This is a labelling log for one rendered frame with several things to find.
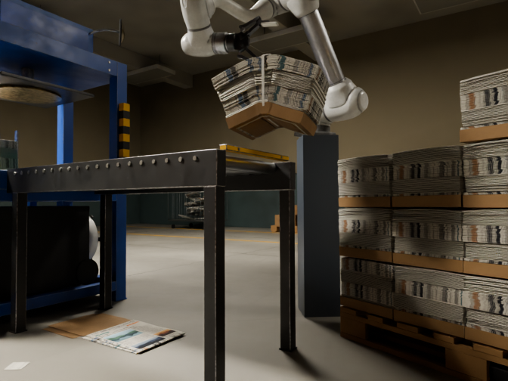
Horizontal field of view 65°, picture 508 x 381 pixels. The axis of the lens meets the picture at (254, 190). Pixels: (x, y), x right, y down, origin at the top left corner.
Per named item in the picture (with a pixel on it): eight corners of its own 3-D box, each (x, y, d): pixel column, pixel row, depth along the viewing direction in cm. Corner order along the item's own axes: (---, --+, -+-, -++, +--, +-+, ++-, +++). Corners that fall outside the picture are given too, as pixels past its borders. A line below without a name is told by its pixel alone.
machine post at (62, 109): (72, 288, 295) (74, 79, 299) (61, 290, 287) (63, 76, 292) (66, 286, 299) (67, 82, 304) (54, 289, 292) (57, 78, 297)
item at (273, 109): (314, 136, 173) (317, 127, 173) (300, 123, 146) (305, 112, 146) (280, 126, 178) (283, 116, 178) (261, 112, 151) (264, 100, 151)
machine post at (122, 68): (127, 298, 262) (128, 64, 266) (116, 301, 254) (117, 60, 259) (118, 296, 267) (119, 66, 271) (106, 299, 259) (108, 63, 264)
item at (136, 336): (186, 333, 189) (186, 331, 189) (138, 353, 165) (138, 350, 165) (133, 321, 209) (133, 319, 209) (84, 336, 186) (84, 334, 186)
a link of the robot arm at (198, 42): (214, 60, 172) (207, 29, 164) (181, 61, 177) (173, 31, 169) (222, 50, 180) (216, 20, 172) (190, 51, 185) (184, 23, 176)
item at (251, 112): (283, 126, 178) (280, 117, 178) (264, 111, 150) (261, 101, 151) (252, 140, 182) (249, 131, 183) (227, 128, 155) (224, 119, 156)
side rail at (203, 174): (226, 186, 132) (226, 150, 132) (215, 186, 127) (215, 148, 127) (17, 193, 205) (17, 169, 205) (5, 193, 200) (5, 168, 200)
